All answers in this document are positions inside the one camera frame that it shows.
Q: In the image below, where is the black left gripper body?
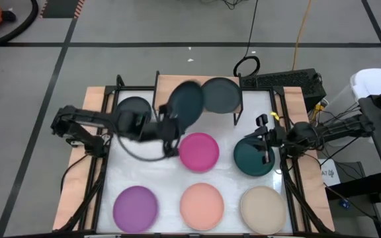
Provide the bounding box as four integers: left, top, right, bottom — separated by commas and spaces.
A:
149, 115, 182, 145

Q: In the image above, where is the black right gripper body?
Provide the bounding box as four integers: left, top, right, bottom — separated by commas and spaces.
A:
265, 125, 287, 148

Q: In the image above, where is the dark teal blue plate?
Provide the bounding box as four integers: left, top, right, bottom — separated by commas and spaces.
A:
167, 81, 205, 132

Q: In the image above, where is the dark green plate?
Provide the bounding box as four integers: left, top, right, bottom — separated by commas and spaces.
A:
233, 136, 276, 178

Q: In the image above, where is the dark navy plate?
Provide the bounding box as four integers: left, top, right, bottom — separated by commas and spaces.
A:
114, 96, 153, 123

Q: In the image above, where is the magenta plate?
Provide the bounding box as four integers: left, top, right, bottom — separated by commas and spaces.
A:
178, 132, 220, 173

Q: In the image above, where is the beige plate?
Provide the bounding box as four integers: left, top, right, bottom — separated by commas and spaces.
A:
239, 185, 288, 235

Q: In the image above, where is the purple plate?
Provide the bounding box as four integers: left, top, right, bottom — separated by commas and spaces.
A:
112, 185, 160, 234

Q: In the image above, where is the peach plate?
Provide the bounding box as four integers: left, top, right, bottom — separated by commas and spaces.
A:
179, 182, 225, 231

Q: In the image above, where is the wooden shelf with black legs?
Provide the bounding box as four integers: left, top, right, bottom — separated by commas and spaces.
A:
152, 70, 244, 126

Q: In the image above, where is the dark grey plate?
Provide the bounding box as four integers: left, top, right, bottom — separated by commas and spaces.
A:
202, 77, 243, 115

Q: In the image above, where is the white paper label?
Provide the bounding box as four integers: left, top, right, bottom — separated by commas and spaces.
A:
319, 159, 342, 186

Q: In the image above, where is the white chair back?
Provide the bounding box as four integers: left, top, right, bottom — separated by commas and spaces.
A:
349, 67, 381, 100

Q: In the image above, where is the dark mat with striped edges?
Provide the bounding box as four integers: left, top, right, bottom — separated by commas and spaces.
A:
40, 0, 85, 19

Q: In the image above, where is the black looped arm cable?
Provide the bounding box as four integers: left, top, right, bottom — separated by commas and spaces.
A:
116, 130, 181, 163

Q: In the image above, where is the black metal table frame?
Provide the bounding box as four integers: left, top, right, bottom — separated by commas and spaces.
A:
53, 74, 335, 238

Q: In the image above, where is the black coiled cable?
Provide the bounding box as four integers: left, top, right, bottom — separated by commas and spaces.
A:
232, 0, 261, 77

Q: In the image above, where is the yellow cable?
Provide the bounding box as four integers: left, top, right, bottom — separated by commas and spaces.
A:
291, 0, 313, 71

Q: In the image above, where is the black vacuum hose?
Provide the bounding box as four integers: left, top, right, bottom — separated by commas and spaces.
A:
0, 0, 40, 50

